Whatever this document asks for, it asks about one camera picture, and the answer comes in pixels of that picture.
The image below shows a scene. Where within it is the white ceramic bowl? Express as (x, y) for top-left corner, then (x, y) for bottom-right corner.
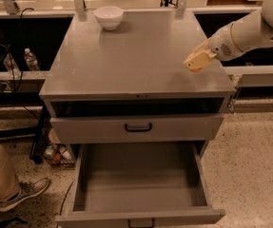
(94, 6), (124, 30)

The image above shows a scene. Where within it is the black table frame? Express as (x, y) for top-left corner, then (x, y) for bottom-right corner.
(0, 93), (49, 163)

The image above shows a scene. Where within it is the open grey lower drawer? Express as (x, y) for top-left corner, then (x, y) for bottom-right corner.
(56, 142), (225, 228)

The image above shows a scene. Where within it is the grey drawer cabinet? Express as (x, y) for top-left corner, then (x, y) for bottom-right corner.
(39, 9), (237, 150)

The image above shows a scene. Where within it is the clear plastic water bottle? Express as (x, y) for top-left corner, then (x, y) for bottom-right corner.
(24, 48), (40, 71)

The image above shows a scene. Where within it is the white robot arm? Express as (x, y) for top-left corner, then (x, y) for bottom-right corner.
(184, 0), (273, 72)

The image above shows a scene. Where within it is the clutter of bottles on floor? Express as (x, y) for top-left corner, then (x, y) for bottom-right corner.
(43, 128), (77, 168)

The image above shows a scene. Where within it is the grey sneaker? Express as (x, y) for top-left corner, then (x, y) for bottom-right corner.
(0, 178), (50, 212)

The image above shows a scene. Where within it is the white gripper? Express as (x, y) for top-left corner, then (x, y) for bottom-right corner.
(184, 23), (243, 72)

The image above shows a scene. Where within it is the black cable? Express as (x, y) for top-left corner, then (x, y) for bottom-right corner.
(0, 7), (42, 121)

